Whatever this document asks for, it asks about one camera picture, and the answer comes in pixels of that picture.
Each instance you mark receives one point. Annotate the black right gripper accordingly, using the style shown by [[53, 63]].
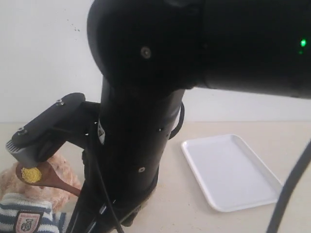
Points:
[[122, 155]]

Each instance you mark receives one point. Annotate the dark wooden spoon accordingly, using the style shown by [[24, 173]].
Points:
[[47, 178]]

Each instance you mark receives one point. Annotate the teddy bear striped sweater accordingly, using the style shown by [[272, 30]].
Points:
[[31, 209]]

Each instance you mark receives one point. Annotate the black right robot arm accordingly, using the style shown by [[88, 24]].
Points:
[[149, 53]]

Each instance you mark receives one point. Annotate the yellow millet grains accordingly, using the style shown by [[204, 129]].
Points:
[[31, 175]]

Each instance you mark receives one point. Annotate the white rectangular tray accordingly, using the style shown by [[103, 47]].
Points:
[[230, 174]]

